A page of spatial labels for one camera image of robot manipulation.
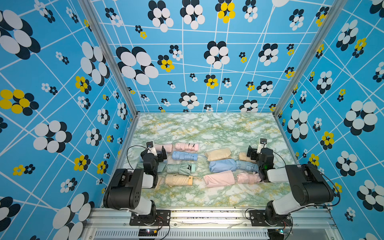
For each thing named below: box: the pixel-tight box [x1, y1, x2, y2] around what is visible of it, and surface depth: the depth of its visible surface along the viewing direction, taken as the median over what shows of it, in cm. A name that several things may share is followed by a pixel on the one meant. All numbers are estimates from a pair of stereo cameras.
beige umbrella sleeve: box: [156, 175, 166, 190], surface depth 86 cm
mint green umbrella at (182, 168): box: [166, 163, 196, 175], surface depth 88 cm
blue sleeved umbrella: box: [208, 159, 237, 173], surface depth 91 cm
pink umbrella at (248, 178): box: [236, 172, 262, 185], surface depth 84 cm
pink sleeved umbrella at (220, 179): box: [203, 170, 236, 188], surface depth 86 cm
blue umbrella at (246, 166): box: [235, 160, 259, 172], surface depth 90 cm
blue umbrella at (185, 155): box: [172, 151, 198, 161], surface depth 94 cm
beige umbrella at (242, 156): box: [238, 151, 257, 164], surface depth 93 cm
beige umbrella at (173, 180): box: [165, 174, 193, 188], surface depth 84 cm
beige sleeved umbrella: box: [205, 148, 232, 161], surface depth 95 cm
